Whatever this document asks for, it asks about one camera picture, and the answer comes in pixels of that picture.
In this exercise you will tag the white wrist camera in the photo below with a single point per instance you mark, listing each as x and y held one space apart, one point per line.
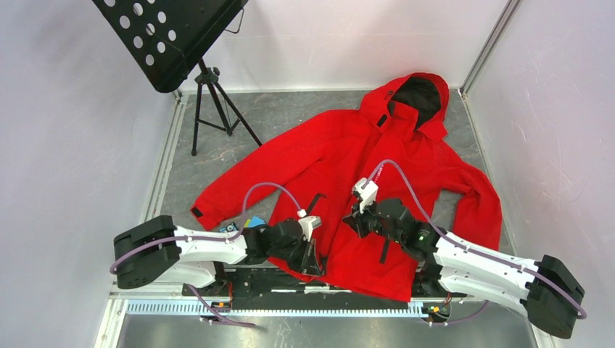
365 192
308 223

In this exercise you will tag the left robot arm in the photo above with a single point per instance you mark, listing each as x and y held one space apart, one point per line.
160 250

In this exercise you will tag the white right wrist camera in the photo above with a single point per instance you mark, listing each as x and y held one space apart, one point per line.
365 192

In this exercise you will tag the black music stand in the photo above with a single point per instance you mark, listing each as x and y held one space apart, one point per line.
168 39

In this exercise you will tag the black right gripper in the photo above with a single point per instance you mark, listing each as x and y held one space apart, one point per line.
355 221

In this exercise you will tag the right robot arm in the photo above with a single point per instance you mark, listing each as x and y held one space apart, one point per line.
543 291

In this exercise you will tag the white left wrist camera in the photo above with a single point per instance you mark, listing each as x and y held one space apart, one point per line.
308 223

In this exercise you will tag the blue toy brick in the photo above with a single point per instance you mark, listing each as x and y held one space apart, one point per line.
255 221

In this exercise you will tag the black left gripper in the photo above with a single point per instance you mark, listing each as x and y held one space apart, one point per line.
307 262

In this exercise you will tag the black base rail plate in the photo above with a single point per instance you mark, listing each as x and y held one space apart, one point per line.
273 289

